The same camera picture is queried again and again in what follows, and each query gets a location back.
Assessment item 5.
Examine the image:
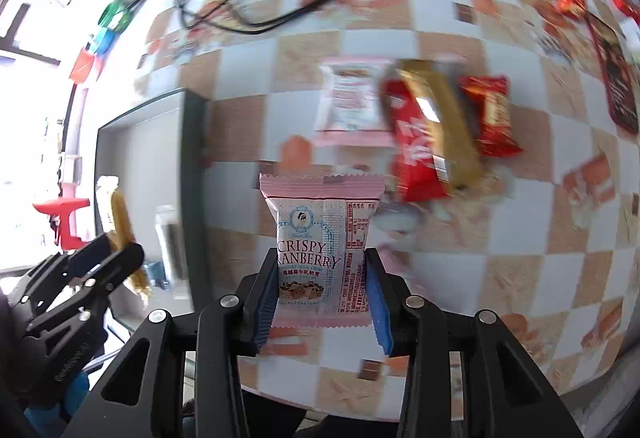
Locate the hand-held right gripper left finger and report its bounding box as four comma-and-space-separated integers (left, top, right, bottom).
62, 250, 281, 438

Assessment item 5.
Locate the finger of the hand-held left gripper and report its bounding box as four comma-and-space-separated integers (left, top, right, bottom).
10, 234, 113, 313
25, 243, 146, 344

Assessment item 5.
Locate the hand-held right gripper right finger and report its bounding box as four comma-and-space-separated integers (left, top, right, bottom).
364, 248, 586, 438

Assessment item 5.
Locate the gold and white snack packet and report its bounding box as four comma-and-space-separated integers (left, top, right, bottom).
96, 175, 153, 303

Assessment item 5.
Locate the clear black snack packet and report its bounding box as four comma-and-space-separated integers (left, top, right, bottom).
154, 205, 193, 301

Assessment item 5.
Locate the pink cranberry snack packet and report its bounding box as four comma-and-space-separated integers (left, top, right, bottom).
314, 58, 398, 149
259, 173, 386, 329

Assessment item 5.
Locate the grey storage bin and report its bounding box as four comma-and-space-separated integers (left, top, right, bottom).
95, 88, 211, 334

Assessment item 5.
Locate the red plastic stool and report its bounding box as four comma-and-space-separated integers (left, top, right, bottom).
32, 198, 91, 251

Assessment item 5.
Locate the checkered printed tablecloth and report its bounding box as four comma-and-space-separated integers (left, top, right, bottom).
135, 0, 640, 424

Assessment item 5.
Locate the red clip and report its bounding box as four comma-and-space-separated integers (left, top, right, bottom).
69, 46, 96, 83

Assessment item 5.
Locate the gold snack bar packet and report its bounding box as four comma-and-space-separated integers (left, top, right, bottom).
397, 59, 483, 191

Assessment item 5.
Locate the blue clip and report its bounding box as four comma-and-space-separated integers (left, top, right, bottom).
87, 30, 121, 56

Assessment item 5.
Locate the small red snack packet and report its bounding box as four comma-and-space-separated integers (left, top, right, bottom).
457, 75, 523, 159

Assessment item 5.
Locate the green clip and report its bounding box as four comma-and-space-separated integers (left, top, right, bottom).
97, 0, 141, 33

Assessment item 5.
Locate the dark red flat box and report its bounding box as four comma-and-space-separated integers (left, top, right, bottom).
585, 12, 640, 136

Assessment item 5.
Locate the red wrapped candy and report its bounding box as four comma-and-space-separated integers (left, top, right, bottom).
552, 0, 588, 18
602, 0, 640, 26

